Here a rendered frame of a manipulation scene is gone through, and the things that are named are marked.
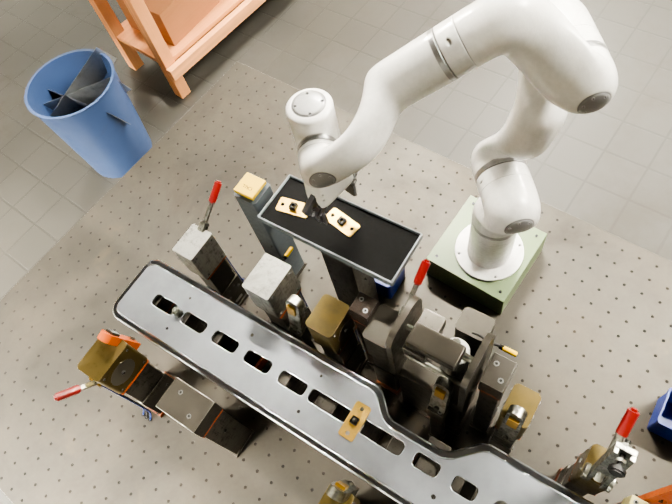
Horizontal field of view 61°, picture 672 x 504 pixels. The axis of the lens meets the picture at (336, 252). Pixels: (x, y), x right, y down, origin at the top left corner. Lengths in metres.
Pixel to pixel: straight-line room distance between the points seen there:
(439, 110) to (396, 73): 2.10
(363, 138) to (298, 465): 0.97
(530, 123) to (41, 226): 2.67
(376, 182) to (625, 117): 1.54
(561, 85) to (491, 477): 0.77
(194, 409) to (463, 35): 0.96
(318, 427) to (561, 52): 0.88
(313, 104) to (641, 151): 2.20
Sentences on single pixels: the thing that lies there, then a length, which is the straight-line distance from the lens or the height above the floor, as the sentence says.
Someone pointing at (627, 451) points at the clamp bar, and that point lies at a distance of 1.13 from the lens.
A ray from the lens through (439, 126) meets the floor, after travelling 2.99.
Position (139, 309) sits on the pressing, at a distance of 1.57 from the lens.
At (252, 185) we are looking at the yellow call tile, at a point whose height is 1.16.
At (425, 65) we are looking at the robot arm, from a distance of 0.95.
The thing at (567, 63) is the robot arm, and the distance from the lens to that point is 0.99.
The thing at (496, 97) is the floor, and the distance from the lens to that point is 3.12.
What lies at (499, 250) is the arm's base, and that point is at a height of 0.92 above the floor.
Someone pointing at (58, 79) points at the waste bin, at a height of 0.43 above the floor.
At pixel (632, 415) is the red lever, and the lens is 1.22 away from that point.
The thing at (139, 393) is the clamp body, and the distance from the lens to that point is 1.64.
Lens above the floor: 2.28
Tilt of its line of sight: 60 degrees down
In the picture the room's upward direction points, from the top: 18 degrees counter-clockwise
